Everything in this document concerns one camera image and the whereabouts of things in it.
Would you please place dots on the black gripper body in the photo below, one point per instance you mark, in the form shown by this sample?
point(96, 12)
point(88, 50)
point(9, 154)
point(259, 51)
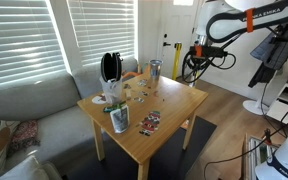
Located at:
point(207, 51)

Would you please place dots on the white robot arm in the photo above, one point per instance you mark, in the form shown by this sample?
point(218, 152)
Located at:
point(218, 21)

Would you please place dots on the silver metal cup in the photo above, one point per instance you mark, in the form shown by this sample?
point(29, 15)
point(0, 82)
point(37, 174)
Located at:
point(155, 68)

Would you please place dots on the dark hanging clothes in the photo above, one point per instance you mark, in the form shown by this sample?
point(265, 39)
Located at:
point(273, 53)

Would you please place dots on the wooden table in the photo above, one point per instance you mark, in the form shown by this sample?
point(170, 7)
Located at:
point(176, 103)

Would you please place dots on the orange plush squid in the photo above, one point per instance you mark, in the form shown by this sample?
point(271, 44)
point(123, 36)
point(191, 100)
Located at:
point(141, 69)

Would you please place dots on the colourful sticker sheet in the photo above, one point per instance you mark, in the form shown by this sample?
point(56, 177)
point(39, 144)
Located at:
point(150, 123)

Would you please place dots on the black case in pitcher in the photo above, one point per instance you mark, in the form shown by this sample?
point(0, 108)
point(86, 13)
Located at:
point(111, 66)

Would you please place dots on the clear plastic pitcher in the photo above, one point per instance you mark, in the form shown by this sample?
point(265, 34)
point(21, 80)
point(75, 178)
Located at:
point(112, 91)

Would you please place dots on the dark blue rug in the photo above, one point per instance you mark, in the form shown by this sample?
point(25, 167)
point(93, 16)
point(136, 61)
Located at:
point(170, 162)

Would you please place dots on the round white sticker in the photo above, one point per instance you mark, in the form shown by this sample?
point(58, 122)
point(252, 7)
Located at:
point(99, 99)

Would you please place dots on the grey sofa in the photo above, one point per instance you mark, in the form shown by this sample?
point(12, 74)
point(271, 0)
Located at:
point(64, 130)

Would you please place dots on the floral cloth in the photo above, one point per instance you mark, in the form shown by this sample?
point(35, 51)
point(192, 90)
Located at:
point(24, 137)

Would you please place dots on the yellow post left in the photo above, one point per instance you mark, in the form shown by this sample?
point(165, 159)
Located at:
point(178, 47)

